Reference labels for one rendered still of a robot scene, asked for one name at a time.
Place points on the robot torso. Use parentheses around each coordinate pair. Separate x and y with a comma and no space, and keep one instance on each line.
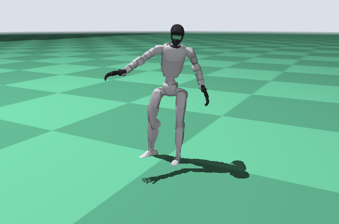
(172,61)

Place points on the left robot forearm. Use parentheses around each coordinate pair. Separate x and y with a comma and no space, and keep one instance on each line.
(200,79)

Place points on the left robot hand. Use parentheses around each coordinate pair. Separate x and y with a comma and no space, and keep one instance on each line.
(204,90)

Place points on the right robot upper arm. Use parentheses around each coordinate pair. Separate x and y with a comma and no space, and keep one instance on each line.
(157,49)

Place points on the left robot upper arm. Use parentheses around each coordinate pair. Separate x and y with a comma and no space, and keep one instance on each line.
(193,59)

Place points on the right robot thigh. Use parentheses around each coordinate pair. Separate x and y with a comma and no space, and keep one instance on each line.
(153,107)

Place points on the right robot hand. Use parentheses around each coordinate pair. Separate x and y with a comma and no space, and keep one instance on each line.
(113,73)

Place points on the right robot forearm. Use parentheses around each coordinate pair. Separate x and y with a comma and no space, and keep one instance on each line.
(131,66)

